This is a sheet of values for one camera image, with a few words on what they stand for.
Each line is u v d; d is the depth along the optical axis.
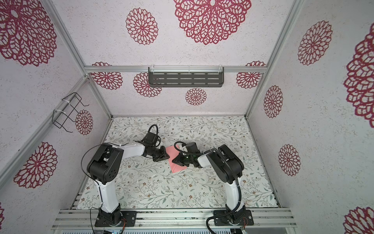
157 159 0.89
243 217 0.73
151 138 0.82
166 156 0.91
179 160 0.85
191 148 0.80
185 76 0.95
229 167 0.52
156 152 0.85
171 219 0.76
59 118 0.73
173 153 0.97
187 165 0.90
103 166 0.52
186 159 0.86
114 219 0.65
